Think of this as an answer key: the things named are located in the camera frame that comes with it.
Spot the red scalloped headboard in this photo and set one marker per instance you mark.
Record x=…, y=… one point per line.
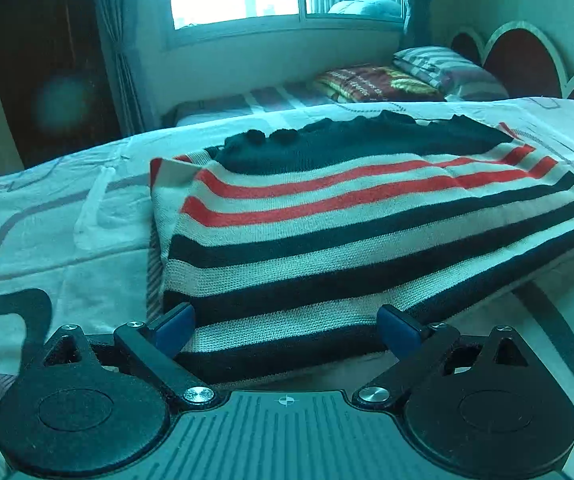
x=522, y=60

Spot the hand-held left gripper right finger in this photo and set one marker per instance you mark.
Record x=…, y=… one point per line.
x=397, y=330

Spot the striped mattress sheet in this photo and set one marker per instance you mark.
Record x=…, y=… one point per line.
x=257, y=102

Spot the striped dinosaur knit sweater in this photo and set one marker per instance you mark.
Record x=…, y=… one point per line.
x=317, y=230

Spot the red printed folded blanket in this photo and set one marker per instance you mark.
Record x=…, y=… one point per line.
x=377, y=85

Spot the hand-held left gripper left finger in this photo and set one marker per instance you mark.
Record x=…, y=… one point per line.
x=174, y=327

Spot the dark wooden door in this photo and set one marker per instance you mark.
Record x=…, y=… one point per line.
x=42, y=60

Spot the patterned bed sheet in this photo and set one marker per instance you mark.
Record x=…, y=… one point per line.
x=67, y=220

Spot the blue bedding bundle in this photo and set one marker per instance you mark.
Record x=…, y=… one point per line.
x=367, y=7

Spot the teal curtain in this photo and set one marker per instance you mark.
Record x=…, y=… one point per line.
x=117, y=45
x=417, y=0

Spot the striped pillow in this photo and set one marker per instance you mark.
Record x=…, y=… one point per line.
x=447, y=72

